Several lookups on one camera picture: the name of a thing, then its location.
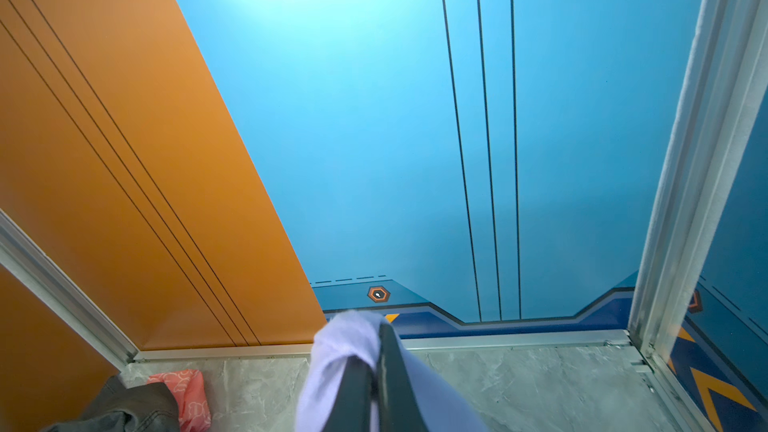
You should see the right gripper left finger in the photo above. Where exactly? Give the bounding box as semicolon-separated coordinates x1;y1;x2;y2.
322;357;374;432

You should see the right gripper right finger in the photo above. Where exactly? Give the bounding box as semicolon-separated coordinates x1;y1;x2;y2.
377;323;428;432

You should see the lilac purple cloth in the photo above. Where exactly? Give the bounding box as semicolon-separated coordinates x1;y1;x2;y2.
295;310;488;431

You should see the pink patterned cloth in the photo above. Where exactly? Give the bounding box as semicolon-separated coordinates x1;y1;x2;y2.
147;369;212;432

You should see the dark grey jacket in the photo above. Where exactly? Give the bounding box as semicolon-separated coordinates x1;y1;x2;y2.
44;376;180;432

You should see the left aluminium corner post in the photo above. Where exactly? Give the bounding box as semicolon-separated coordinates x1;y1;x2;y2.
1;213;139;371

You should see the aluminium corner post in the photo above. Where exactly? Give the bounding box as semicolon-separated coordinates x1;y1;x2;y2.
1;213;139;371
628;0;767;361

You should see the right aluminium corner post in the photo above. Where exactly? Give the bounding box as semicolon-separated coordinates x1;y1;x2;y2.
628;0;767;361

